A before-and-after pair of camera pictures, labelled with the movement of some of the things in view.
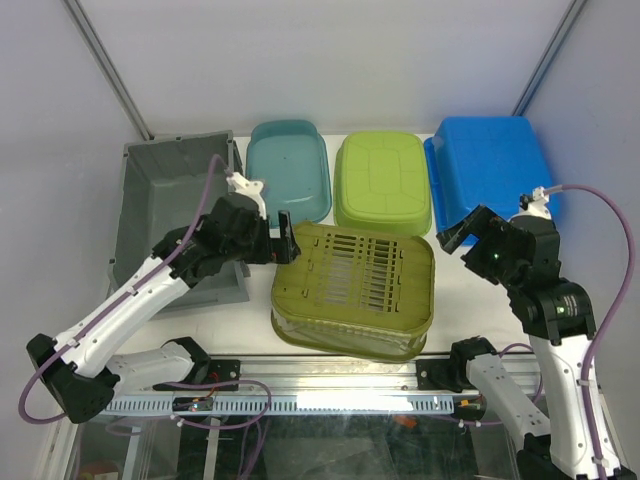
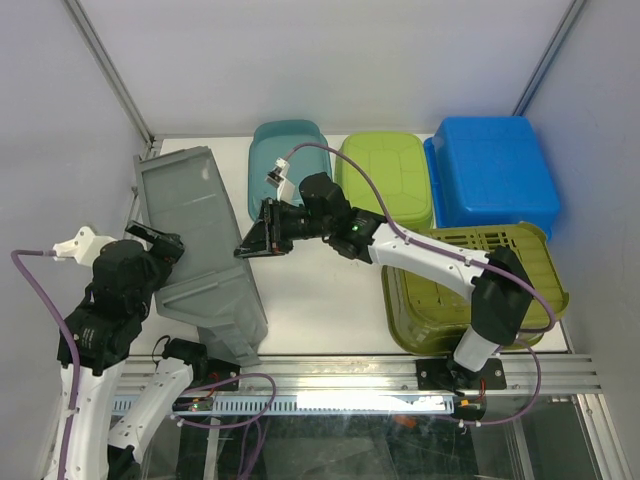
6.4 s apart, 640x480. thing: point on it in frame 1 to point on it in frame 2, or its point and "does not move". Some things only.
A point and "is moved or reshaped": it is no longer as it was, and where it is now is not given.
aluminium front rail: [377, 376] does not move
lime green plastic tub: [382, 182] does not move
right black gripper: [477, 223] to [265, 234]
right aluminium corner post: [564, 27] does not move
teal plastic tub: [289, 158] does not move
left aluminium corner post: [98, 46] does not move
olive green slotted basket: [355, 293] is moved or reshaped
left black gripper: [282, 249] to [167, 243]
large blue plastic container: [492, 161] does not move
